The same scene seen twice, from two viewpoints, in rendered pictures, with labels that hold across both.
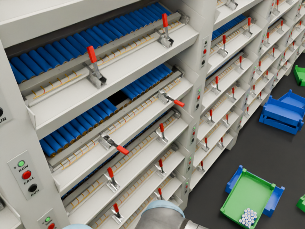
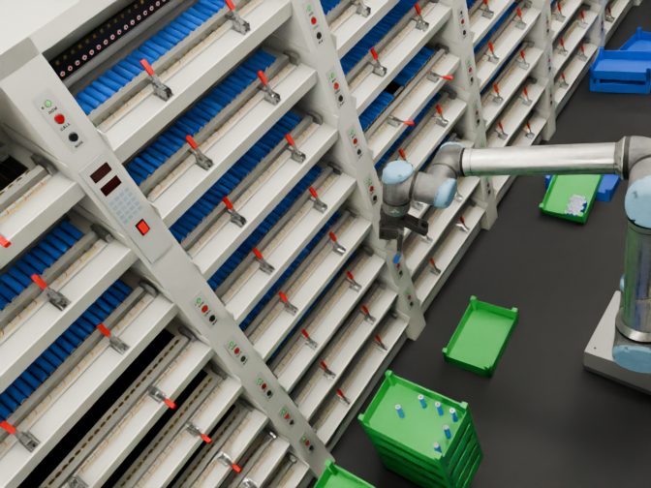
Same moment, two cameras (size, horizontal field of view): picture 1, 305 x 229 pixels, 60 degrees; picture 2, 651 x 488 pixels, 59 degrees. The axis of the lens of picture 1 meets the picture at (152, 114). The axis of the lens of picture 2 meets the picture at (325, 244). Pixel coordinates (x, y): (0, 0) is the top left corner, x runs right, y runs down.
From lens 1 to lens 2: 1.29 m
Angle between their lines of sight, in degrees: 13
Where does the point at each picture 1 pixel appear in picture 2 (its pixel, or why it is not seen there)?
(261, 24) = not seen: outside the picture
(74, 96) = (369, 85)
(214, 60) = (480, 25)
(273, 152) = (613, 126)
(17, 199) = (352, 159)
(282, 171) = not seen: hidden behind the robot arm
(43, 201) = (364, 165)
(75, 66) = (363, 65)
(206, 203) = (523, 208)
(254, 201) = (583, 187)
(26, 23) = (345, 45)
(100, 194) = not seen: hidden behind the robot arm
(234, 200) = (558, 194)
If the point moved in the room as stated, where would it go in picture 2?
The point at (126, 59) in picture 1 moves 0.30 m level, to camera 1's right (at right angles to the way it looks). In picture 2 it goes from (394, 50) to (486, 22)
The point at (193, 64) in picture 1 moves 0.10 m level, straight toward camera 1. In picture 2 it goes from (454, 38) to (454, 51)
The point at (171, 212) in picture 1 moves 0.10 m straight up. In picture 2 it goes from (454, 146) to (449, 120)
